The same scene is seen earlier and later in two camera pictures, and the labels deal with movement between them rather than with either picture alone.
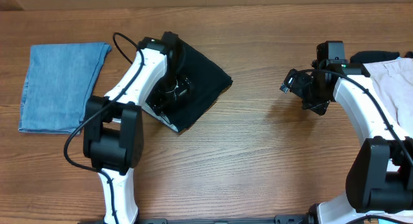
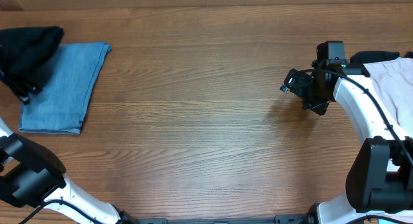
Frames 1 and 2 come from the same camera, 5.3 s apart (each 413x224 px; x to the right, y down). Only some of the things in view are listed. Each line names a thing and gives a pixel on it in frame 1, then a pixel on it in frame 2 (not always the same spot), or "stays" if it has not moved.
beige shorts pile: [393, 81] stays
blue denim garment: [59, 83] stays
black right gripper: [313, 104] stays
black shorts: [210, 81] -> [24, 54]
